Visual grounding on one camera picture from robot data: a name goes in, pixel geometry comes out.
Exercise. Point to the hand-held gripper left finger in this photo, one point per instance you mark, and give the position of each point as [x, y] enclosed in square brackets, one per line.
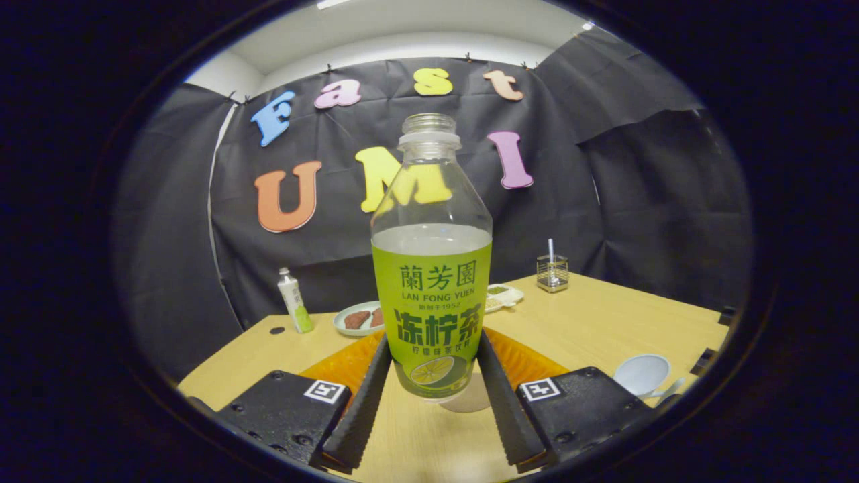
[366, 402]

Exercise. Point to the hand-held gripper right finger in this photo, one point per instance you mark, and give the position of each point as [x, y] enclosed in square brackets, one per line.
[503, 402]

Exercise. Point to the round brown coaster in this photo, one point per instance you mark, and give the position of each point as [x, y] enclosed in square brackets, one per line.
[470, 402]

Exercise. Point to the green label juice bottle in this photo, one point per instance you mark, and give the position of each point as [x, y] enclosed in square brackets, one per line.
[433, 302]

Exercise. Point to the white cup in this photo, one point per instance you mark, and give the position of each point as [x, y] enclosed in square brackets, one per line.
[641, 374]

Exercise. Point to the small white green bottle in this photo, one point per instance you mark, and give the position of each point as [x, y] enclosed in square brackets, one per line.
[295, 302]

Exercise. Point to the pale green plate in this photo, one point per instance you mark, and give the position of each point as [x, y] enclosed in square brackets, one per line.
[349, 331]

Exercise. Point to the brown meat slice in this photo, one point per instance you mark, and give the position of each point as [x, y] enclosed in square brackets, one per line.
[378, 317]
[356, 319]

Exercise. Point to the white compartment tray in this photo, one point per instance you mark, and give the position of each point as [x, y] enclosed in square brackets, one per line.
[502, 295]

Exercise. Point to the wooden table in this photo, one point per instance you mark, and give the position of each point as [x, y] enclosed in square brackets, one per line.
[604, 322]

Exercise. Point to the black table clamp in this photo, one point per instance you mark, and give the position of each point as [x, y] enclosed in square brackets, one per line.
[702, 361]
[726, 315]

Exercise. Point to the black backdrop cloth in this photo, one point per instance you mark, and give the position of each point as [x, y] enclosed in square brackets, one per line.
[604, 201]

